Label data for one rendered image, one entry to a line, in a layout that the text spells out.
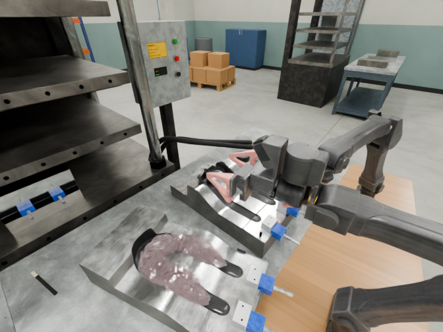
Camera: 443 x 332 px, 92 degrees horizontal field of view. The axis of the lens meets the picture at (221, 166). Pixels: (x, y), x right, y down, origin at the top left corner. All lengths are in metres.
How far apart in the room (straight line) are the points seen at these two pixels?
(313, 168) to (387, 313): 0.34
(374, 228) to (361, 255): 0.53
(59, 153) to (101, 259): 0.51
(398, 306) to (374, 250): 0.43
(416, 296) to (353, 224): 0.19
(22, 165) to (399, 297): 1.17
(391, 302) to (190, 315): 0.44
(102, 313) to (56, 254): 0.31
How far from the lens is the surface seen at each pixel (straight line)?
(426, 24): 7.04
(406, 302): 0.58
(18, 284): 1.01
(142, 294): 0.71
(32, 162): 1.09
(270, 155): 0.41
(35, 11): 1.05
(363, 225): 0.44
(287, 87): 4.89
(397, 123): 0.83
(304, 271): 0.84
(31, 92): 1.02
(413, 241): 0.46
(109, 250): 0.78
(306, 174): 0.41
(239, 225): 0.79
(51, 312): 0.89
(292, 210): 0.83
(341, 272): 0.89
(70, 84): 1.04
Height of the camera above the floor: 1.50
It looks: 35 degrees down
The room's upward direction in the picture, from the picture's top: straight up
